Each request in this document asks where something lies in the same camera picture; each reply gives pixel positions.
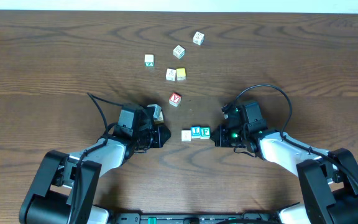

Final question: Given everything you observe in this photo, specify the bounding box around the green letter F block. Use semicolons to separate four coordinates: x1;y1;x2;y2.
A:
200;127;211;139

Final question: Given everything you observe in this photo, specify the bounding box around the blue letter L block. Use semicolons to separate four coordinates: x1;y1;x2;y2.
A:
191;126;201;139

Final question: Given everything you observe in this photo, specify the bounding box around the white letter Y block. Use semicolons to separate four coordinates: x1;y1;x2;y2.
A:
181;130;192;142

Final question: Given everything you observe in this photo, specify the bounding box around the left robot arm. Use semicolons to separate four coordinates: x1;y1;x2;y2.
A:
19;123;171;223

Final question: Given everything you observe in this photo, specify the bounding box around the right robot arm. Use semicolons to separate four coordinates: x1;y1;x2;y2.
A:
211;119;358;223

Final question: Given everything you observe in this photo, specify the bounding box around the yellow-edged picture block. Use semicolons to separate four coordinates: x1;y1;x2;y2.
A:
154;111;164;124

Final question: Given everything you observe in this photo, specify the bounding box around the red letter A block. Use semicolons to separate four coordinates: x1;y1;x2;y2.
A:
168;93;181;107

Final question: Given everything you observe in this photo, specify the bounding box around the white picture block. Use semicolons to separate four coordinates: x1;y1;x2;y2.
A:
165;68;176;82

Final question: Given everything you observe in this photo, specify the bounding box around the yellow block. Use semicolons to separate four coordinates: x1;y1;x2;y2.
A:
176;68;186;81

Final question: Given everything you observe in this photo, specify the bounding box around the white block green side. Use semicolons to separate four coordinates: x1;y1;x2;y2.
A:
144;54;155;67

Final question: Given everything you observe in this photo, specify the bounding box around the white block teal side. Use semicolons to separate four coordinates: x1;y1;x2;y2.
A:
173;45;185;59

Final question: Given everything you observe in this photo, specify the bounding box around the white block top right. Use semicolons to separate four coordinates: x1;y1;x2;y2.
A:
193;31;204;45

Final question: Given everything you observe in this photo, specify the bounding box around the black right camera cable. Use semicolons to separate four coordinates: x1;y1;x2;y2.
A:
228;83;358;224

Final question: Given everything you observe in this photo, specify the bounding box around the black camera cable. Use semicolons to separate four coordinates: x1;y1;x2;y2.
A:
228;83;358;224
73;92;124;224

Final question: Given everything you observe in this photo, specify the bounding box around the black left camera cable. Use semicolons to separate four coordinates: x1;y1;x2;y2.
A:
73;92;124;224

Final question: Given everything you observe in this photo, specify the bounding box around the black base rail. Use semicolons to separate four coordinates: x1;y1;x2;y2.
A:
107;211;281;224

